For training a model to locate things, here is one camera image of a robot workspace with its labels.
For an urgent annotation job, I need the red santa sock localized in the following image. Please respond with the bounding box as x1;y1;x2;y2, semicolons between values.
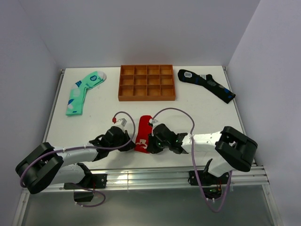
134;115;152;153

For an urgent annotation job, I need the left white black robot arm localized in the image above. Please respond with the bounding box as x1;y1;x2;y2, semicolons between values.
16;126;135;194

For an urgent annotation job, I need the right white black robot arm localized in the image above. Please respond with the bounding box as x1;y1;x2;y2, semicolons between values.
147;123;258;184

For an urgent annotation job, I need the mint green patterned sock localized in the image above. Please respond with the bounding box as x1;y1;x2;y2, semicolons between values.
65;71;107;116

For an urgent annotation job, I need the orange compartment tray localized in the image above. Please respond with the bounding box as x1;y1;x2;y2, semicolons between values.
118;65;176;101

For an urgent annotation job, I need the black blue sports sock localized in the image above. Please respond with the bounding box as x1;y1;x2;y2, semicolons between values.
178;69;236;104

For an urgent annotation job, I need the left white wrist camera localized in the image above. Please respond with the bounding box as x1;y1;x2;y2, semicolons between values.
113;118;127;130

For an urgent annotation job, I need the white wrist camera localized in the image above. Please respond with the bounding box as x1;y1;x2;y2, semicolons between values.
113;118;127;130
149;119;158;127

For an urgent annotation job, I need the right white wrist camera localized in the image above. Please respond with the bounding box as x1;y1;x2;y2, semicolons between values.
149;119;158;127

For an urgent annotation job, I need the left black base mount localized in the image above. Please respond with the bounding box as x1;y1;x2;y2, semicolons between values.
63;174;107;208

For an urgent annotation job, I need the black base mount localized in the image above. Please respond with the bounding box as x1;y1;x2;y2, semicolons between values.
63;174;107;208
198;170;229;199

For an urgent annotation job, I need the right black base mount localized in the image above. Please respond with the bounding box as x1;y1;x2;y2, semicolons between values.
198;170;229;199

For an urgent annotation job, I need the aluminium front rail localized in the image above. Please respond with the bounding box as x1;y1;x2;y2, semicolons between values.
90;166;269;190

